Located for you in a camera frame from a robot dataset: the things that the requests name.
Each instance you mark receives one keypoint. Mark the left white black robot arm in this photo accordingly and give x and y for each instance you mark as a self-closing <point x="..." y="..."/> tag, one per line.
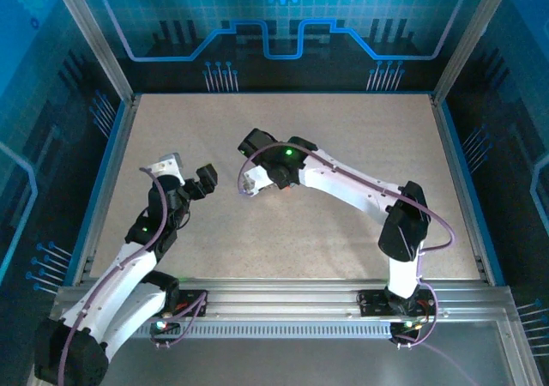
<point x="111" y="283"/>

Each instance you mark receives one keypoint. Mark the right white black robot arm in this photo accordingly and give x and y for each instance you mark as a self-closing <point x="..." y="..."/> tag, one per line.
<point x="343" y="180"/>

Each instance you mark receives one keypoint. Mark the aluminium side rail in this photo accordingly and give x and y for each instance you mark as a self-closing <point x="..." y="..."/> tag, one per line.
<point x="121" y="133"/>
<point x="463" y="188"/>

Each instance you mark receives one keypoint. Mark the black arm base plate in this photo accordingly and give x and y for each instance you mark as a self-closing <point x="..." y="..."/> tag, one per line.
<point x="373" y="303"/>
<point x="193" y="304"/>

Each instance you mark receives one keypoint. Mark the aluminium mounting rail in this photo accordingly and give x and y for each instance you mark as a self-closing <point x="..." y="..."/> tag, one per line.
<point x="279" y="293"/>

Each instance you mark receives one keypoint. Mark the aluminium frame post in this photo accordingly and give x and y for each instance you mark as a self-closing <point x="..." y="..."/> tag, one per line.
<point x="468" y="38"/>
<point x="95" y="38"/>

